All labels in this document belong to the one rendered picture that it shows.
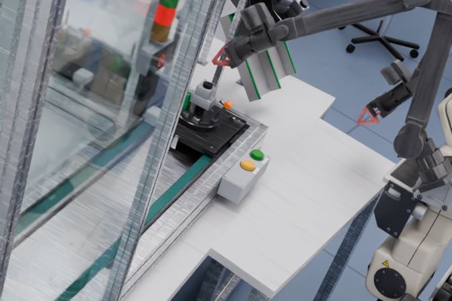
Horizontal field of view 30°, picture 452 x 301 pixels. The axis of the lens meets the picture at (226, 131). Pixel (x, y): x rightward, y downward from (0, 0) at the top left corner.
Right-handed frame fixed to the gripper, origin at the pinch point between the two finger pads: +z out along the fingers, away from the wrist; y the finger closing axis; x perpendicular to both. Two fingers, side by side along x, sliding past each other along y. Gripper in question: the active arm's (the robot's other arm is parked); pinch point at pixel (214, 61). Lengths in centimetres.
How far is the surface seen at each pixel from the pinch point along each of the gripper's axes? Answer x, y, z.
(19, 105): -22, 132, -58
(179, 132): 13.1, 11.1, 14.8
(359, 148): 54, -48, -4
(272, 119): 31, -39, 15
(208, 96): 8.2, 2.5, 6.2
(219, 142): 21.4, 6.3, 7.7
